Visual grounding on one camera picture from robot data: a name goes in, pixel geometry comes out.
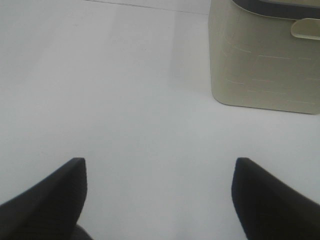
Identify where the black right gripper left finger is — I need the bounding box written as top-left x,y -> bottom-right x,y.
0,157 -> 92,240

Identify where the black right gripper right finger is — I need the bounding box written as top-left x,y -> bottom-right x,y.
231,157 -> 320,240

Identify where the beige plastic storage bin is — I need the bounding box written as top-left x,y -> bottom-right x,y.
208,0 -> 320,115

